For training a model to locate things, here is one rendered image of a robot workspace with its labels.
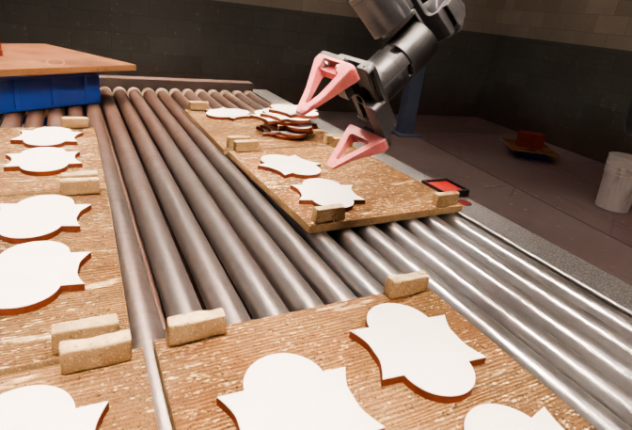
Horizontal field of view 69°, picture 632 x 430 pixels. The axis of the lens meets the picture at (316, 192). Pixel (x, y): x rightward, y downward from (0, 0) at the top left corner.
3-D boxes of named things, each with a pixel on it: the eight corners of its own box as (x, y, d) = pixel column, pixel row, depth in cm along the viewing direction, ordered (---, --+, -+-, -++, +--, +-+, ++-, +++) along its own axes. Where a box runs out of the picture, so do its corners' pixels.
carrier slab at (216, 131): (287, 115, 159) (288, 110, 158) (348, 150, 125) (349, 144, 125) (184, 114, 142) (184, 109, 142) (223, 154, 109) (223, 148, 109)
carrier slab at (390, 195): (351, 151, 125) (352, 145, 124) (461, 212, 92) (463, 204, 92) (228, 157, 108) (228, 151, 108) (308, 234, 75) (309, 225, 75)
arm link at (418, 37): (450, 48, 60) (424, 55, 65) (422, 3, 57) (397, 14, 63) (417, 82, 58) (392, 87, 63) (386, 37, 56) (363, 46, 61)
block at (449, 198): (452, 201, 93) (455, 188, 92) (458, 205, 91) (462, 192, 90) (430, 204, 90) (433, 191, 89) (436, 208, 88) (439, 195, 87)
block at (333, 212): (340, 215, 80) (342, 201, 79) (346, 220, 78) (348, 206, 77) (309, 219, 77) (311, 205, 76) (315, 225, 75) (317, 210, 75)
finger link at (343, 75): (274, 91, 54) (328, 41, 56) (299, 134, 59) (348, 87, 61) (308, 107, 49) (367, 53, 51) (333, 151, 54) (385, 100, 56)
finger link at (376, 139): (298, 133, 59) (348, 86, 61) (320, 168, 64) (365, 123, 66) (332, 151, 54) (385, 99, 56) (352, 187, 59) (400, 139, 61)
